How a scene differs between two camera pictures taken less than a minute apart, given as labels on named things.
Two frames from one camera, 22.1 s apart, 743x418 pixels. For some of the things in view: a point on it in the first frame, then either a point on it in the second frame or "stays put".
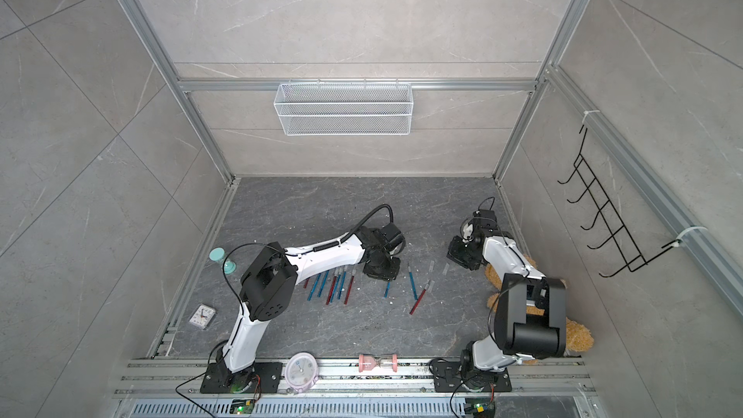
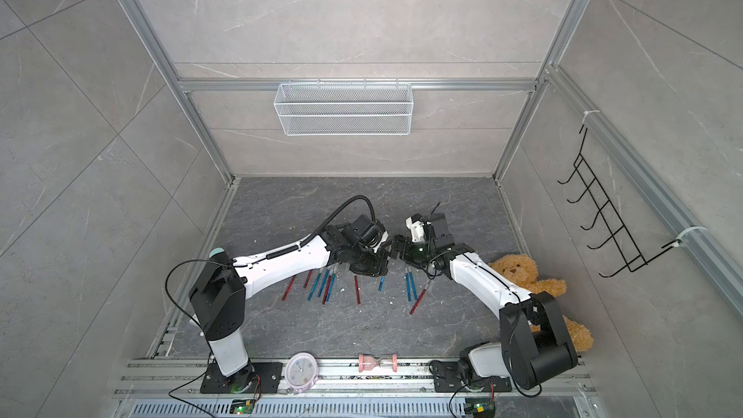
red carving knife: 420,297 stays put
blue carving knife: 413,283 stays put
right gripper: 456,253 -> 407,253
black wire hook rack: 608,214 stays put
